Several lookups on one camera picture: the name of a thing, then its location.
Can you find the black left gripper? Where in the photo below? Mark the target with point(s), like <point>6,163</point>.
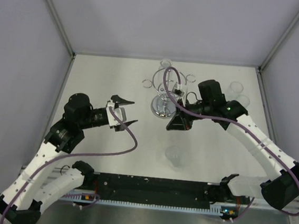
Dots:
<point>116,99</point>

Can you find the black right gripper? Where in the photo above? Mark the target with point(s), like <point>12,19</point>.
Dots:
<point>180,121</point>

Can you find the clear ribbed wine glass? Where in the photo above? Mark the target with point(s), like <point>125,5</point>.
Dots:
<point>175,157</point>

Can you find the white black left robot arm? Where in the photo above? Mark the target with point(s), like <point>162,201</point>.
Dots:
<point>28,196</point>

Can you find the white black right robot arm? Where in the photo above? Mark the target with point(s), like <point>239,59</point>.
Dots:
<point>280,186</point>

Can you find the chrome wine glass rack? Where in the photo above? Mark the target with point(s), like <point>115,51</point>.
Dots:
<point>162,105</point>

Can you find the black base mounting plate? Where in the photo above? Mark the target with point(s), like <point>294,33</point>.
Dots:
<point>169,192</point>

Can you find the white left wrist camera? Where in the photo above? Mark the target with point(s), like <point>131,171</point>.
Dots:
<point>118,112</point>

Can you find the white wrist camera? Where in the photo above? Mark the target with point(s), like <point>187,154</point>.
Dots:
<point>118,112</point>
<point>180,90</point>

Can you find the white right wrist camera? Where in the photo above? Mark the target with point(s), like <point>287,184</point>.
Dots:
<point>180,90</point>

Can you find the grey slotted cable duct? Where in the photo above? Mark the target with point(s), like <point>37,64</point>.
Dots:
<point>213,210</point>

